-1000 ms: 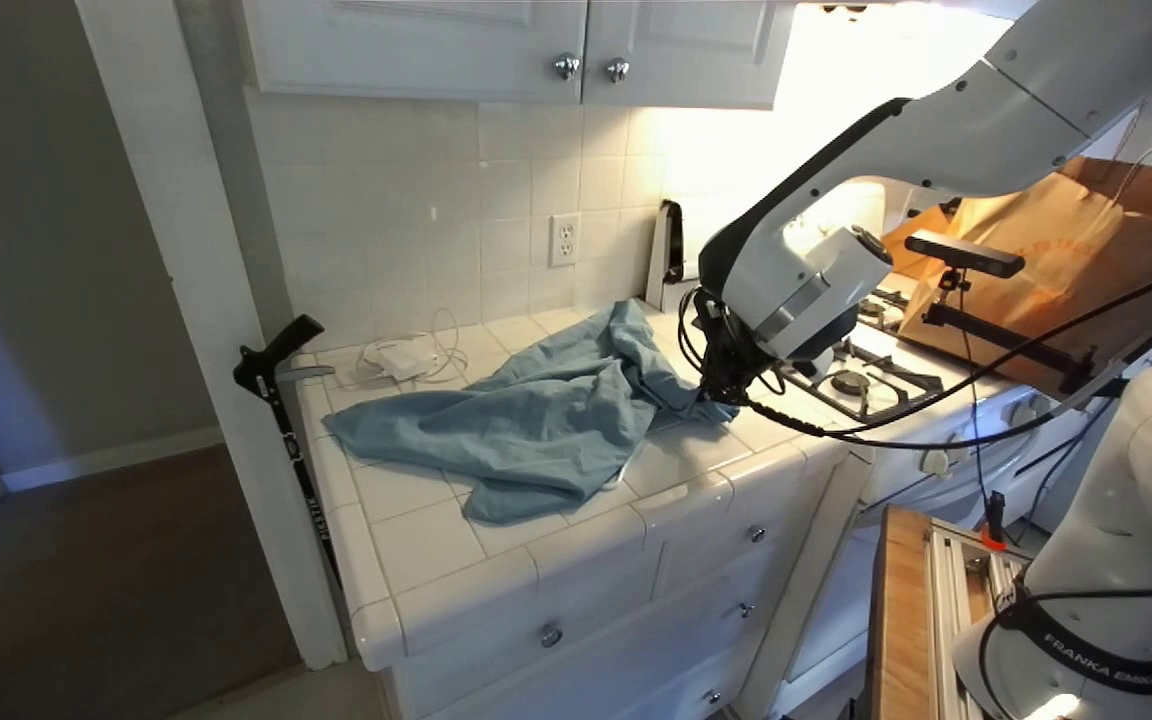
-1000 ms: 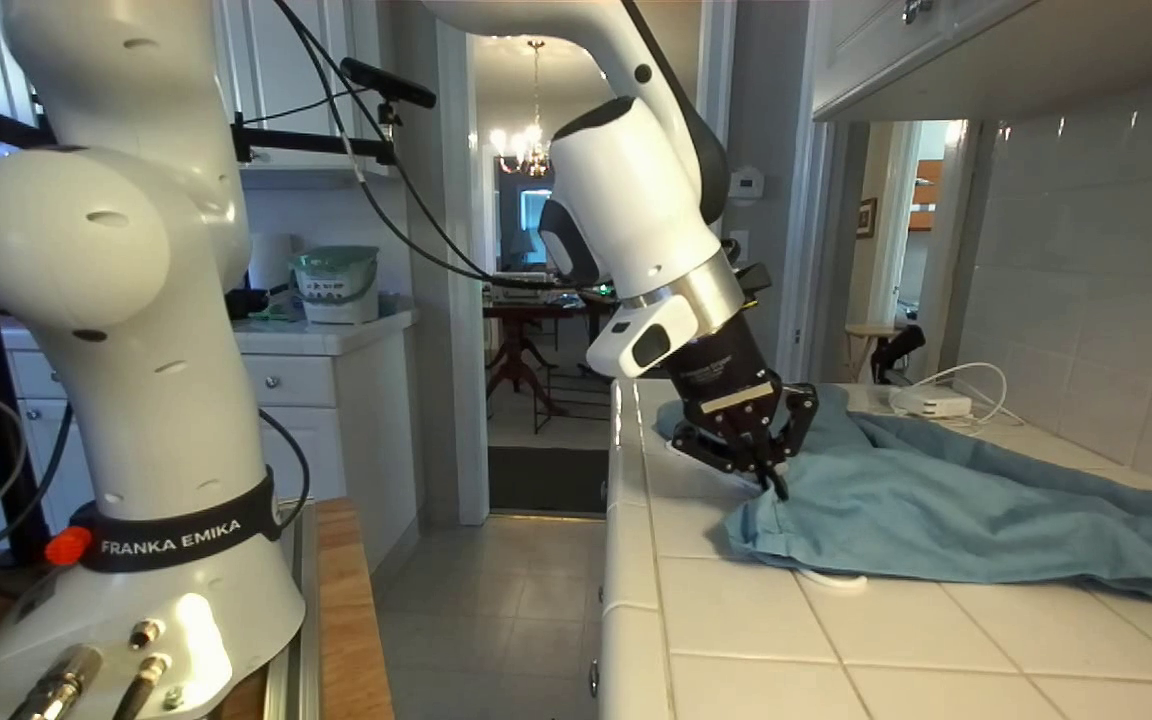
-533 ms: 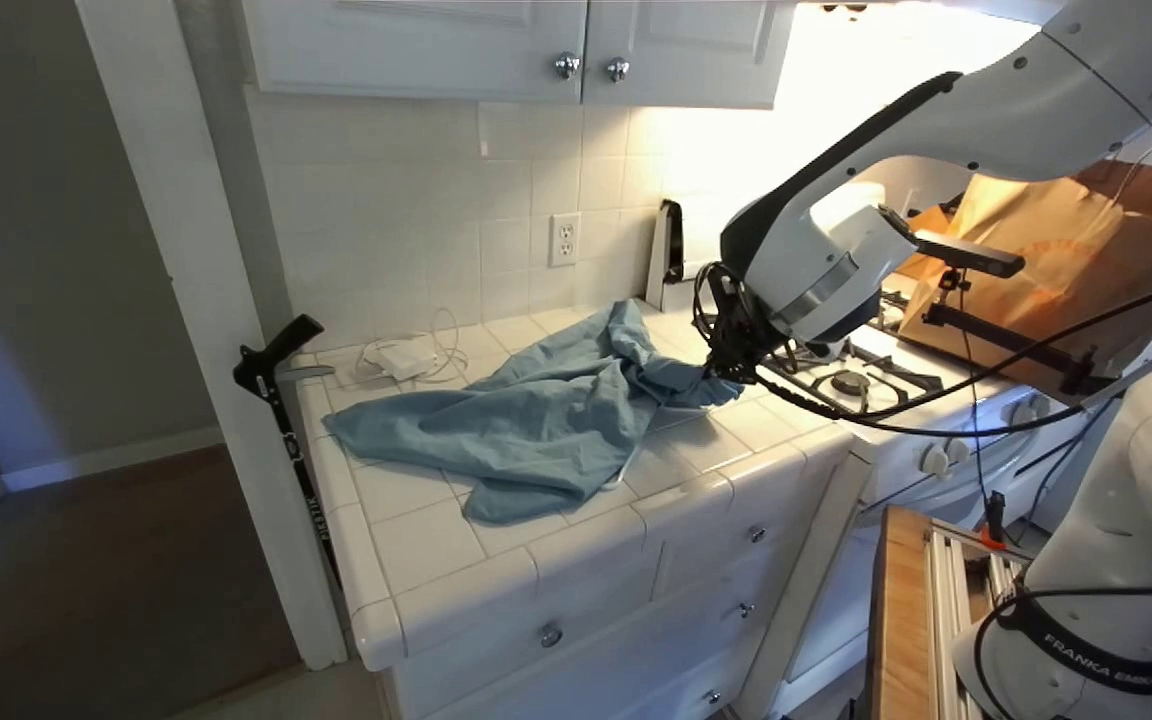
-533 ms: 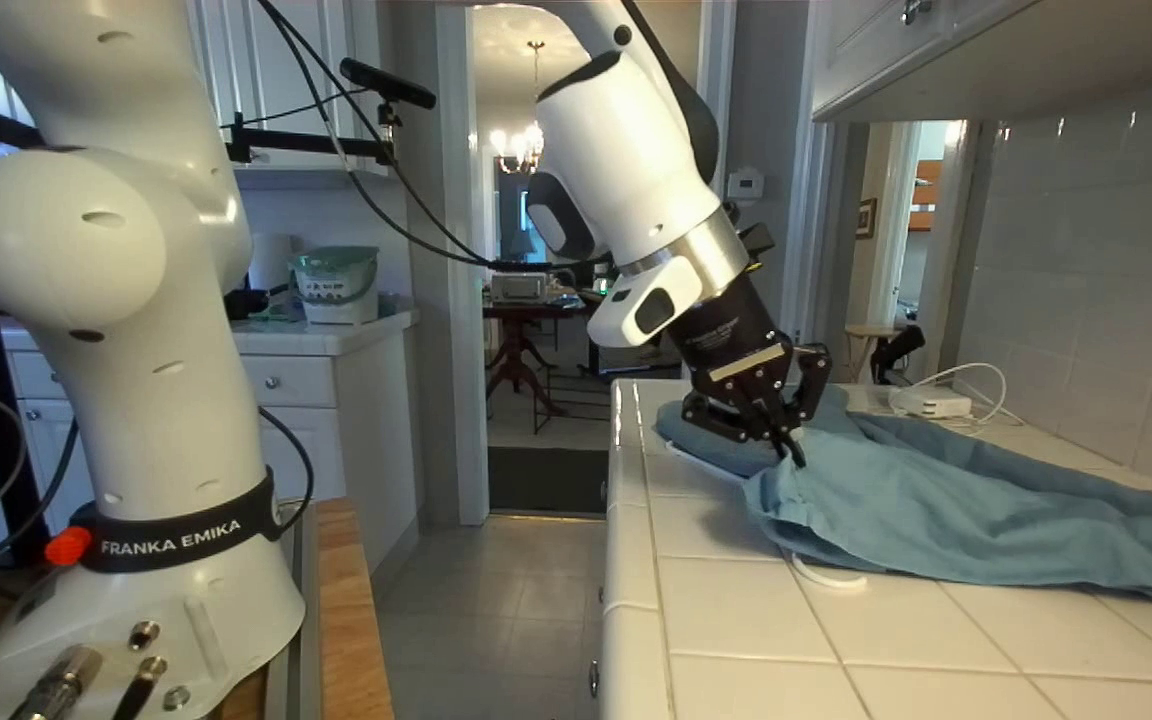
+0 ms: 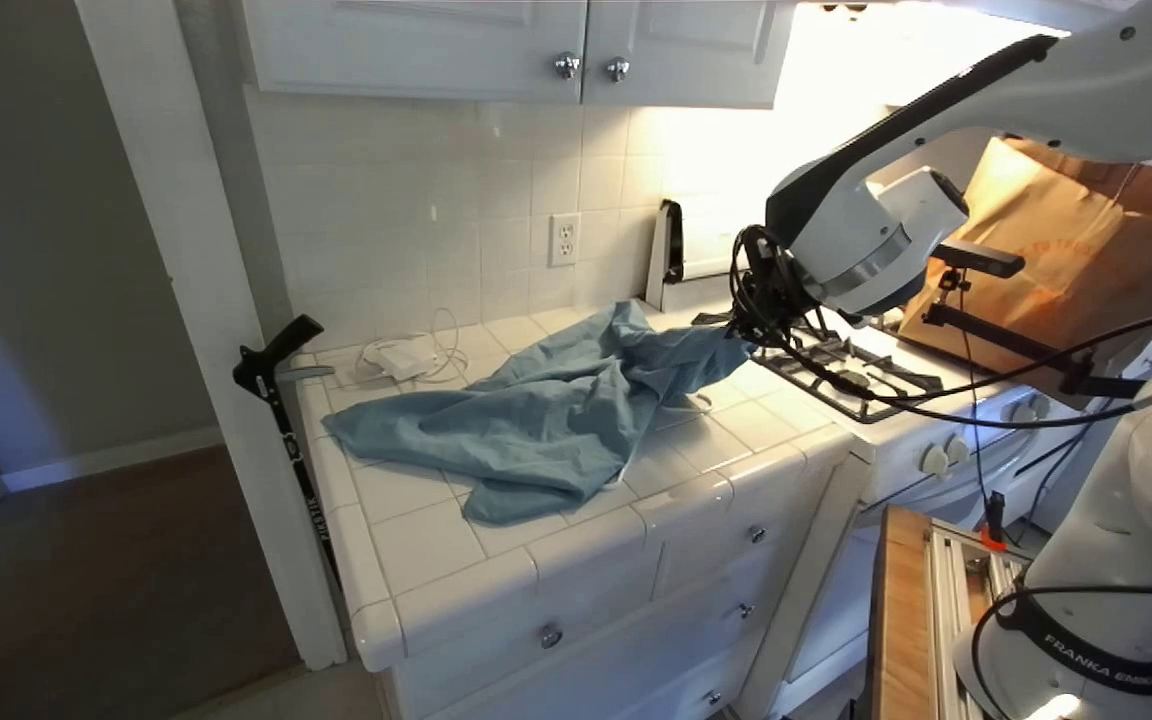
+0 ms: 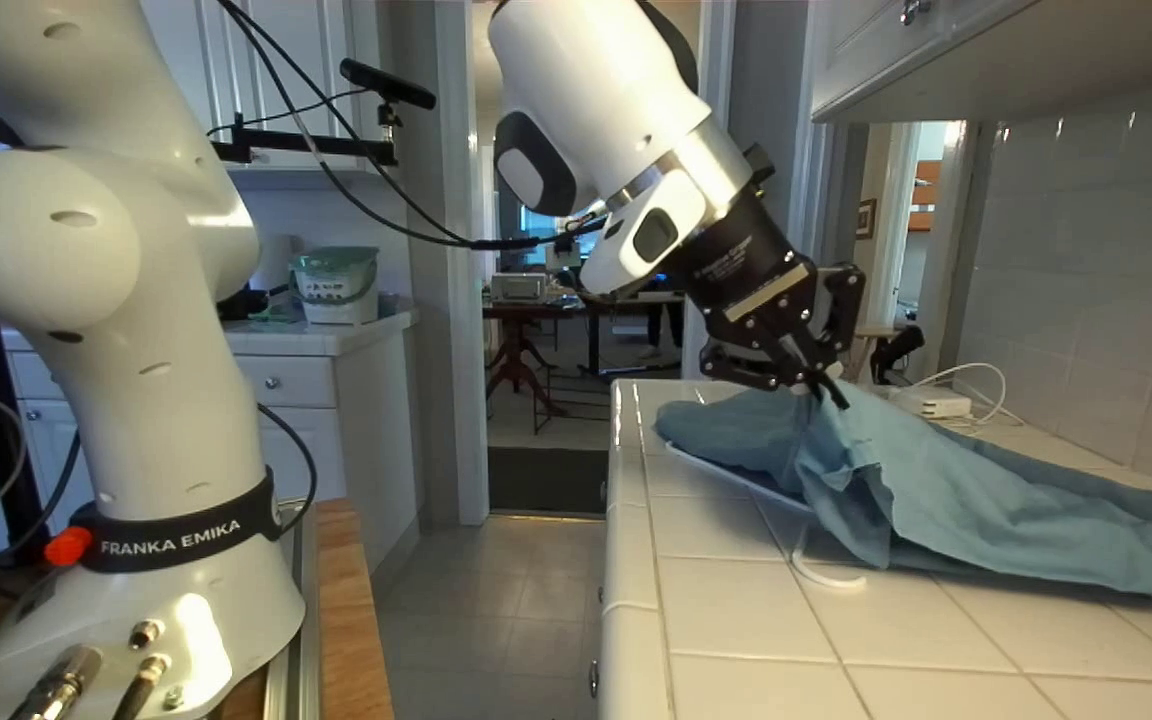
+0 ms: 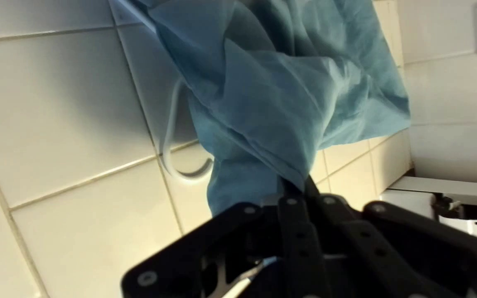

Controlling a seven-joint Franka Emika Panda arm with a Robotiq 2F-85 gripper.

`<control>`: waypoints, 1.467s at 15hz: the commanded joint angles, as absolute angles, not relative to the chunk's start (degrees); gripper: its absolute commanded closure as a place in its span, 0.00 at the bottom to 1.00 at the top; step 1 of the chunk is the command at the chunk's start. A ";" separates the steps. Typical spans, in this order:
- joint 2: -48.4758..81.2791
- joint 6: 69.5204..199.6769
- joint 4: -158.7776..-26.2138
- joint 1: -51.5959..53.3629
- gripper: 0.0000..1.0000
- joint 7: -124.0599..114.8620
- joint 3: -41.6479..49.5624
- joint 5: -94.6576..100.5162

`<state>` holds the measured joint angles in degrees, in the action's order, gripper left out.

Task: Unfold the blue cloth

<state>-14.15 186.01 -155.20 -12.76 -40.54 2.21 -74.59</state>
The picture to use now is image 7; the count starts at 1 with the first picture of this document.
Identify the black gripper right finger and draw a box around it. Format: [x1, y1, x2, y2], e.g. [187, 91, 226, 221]
[303, 173, 477, 298]

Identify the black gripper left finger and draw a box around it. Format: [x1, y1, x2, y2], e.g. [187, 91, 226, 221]
[119, 180, 327, 298]

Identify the blue cloth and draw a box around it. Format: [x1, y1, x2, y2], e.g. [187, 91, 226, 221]
[107, 0, 412, 216]

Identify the white plastic clothes hanger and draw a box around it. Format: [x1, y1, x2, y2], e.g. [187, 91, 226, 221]
[159, 76, 217, 180]

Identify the white gas stove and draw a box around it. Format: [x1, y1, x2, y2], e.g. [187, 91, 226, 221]
[380, 173, 477, 246]

